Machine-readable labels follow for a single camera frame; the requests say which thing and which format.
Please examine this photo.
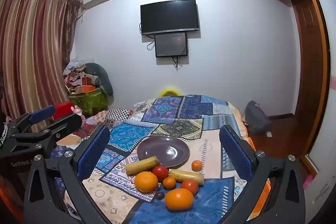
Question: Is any yellow round object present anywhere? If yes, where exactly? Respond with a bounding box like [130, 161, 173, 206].
[158, 86, 181, 97]

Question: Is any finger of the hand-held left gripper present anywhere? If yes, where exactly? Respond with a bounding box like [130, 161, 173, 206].
[12, 113, 83, 147]
[7, 105, 56, 135]

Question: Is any black wall television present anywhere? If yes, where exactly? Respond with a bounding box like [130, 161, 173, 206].
[140, 0, 200, 35]

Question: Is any red floral cloth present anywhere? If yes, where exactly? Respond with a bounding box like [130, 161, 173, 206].
[77, 111, 112, 138]

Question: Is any pink plush toy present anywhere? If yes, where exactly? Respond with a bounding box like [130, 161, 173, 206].
[71, 106, 85, 121]

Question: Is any orange box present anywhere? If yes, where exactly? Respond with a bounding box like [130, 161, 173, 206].
[76, 76, 95, 94]

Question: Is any grey backpack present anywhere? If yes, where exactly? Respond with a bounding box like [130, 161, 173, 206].
[245, 101, 272, 135]

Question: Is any pile of clothes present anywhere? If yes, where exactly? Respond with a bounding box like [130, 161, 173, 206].
[63, 57, 88, 89]

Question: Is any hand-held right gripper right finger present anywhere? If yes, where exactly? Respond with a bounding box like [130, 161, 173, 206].
[219, 124, 305, 224]

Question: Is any red box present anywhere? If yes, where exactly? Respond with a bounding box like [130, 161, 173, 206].
[53, 102, 75, 120]

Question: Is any green-husked corn cob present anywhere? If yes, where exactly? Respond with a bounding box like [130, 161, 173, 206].
[169, 169, 205, 186]

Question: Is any yellow corn cob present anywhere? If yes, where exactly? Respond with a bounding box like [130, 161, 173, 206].
[125, 156, 160, 175]

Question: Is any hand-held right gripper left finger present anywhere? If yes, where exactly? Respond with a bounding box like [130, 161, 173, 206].
[23, 124, 111, 224]

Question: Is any black and white chequered cloth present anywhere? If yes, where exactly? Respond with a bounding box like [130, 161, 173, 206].
[104, 109, 135, 123]

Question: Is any large orange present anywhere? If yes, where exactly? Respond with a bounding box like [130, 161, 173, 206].
[135, 172, 159, 193]
[164, 188, 194, 212]

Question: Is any striped brown curtain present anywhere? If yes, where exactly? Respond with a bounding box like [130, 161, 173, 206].
[0, 0, 80, 122]

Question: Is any red tomato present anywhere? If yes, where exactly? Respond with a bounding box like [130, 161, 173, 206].
[181, 179, 199, 196]
[151, 165, 169, 182]

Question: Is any patchwork printed blanket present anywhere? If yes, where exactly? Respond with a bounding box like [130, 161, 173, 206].
[52, 94, 271, 224]

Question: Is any green printed box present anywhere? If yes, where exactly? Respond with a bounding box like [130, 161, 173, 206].
[69, 88, 109, 115]

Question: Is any purple ceramic plate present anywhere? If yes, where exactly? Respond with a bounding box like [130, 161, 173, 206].
[137, 136, 190, 169]

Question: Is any small black wall monitor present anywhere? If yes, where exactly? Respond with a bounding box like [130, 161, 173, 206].
[154, 32, 188, 58]

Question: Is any brown wooden door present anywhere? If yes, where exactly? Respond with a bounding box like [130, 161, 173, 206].
[290, 0, 331, 161]

